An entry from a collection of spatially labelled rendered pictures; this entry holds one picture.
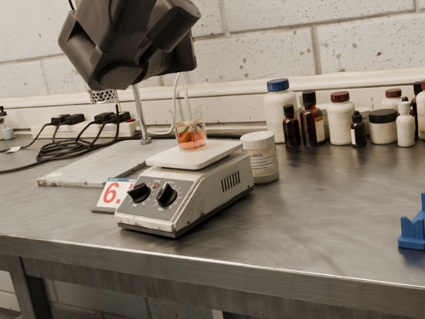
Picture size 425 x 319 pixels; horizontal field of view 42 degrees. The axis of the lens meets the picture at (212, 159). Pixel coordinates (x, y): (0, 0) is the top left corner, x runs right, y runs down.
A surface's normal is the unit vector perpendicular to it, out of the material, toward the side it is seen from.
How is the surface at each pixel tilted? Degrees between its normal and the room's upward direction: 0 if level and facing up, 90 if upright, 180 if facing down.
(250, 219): 0
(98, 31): 86
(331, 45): 90
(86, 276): 90
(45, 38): 90
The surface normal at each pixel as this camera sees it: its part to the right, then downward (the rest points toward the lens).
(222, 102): -0.51, 0.32
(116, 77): 0.59, 0.76
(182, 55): -0.26, 0.30
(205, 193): 0.77, 0.05
